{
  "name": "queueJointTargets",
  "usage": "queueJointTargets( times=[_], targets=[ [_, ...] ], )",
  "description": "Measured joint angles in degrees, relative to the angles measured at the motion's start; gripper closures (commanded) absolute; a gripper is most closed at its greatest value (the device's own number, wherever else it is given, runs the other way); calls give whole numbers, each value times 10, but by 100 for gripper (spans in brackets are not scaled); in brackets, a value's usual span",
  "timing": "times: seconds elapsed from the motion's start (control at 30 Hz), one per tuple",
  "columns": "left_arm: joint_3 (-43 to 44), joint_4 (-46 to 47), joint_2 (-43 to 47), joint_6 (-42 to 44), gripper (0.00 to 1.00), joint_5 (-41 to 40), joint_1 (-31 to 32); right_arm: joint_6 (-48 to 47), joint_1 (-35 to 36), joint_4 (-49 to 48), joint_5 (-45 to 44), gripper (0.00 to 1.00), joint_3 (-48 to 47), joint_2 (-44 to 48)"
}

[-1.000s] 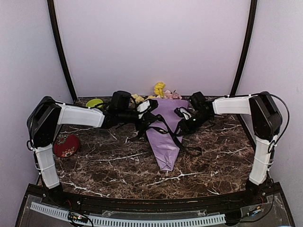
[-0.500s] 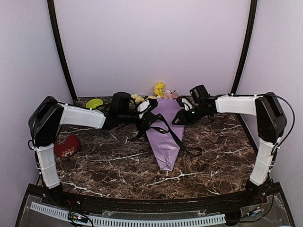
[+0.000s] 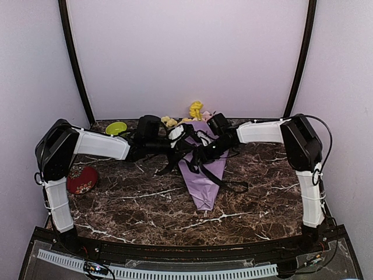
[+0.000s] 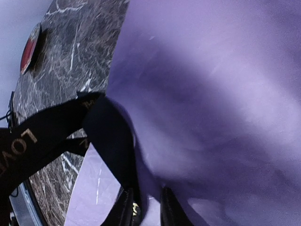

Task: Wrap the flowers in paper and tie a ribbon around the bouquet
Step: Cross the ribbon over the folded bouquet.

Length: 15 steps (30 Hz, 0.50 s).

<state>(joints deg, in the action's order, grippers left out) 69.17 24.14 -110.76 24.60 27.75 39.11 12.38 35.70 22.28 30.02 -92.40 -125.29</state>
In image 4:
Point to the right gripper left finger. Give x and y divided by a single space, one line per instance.
126 210

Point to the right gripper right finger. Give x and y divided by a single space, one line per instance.
171 212

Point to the black printed ribbon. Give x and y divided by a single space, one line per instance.
70 126

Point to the pink wrapping paper sheet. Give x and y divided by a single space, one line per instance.
212 92

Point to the red floral dish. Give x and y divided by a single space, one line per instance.
29 48

